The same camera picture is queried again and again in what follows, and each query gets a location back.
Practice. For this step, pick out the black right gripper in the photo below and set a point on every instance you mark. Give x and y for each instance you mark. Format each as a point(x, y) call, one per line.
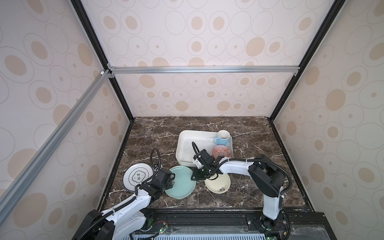
point(194, 176)

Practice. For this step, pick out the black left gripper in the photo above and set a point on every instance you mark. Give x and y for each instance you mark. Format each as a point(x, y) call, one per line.
point(170, 183)

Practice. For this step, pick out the red patterned bowl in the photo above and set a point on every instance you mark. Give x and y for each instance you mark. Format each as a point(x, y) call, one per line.
point(221, 150)

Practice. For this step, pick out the green flower plate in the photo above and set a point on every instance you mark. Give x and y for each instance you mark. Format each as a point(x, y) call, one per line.
point(183, 186)

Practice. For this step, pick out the white plastic bin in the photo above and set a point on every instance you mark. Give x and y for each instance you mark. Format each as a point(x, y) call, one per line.
point(204, 140)

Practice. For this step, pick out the blue mug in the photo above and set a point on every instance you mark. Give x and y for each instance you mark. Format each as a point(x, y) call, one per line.
point(222, 138)

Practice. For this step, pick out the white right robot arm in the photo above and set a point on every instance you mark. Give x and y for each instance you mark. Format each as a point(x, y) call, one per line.
point(271, 179)

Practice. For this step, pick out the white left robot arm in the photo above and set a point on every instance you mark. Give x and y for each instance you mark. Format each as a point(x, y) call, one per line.
point(129, 215)

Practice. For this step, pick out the cream yellow small plate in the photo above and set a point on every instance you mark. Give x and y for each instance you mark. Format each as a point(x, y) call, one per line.
point(218, 184)

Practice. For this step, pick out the white ringed plate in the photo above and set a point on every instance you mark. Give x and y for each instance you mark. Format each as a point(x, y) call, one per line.
point(136, 174)

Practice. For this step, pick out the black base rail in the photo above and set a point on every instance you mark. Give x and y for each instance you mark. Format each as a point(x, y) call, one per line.
point(293, 224)

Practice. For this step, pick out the aluminium rail back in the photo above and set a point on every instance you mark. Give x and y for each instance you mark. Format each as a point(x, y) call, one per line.
point(205, 69)

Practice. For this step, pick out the aluminium rail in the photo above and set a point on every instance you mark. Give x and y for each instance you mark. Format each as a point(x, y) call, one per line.
point(205, 69)
point(21, 184)

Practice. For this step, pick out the aluminium rail left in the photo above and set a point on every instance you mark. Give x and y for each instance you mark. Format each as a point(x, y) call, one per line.
point(21, 184)

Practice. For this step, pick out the black corner frame post left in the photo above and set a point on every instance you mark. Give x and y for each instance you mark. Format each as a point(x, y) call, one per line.
point(96, 44)

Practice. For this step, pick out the black corner frame post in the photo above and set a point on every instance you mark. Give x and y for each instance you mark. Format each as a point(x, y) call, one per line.
point(96, 44)
point(313, 47)

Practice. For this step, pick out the black corner frame post right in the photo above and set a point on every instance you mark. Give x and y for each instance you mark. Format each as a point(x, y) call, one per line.
point(313, 47)

